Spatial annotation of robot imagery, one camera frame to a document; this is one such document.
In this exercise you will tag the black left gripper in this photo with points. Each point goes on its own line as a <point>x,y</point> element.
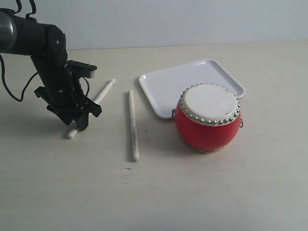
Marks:
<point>69,109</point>

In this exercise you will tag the red small drum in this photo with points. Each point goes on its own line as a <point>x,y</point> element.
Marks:
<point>207,116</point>

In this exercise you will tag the white plastic tray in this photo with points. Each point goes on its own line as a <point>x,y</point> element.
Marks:
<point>162,88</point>

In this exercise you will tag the white drumstick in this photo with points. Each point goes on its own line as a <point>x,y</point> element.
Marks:
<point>133,127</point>
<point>98,99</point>

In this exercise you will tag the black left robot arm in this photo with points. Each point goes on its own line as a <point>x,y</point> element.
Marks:
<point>46,46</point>

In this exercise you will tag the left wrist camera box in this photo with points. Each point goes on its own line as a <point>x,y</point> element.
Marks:
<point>81,69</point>

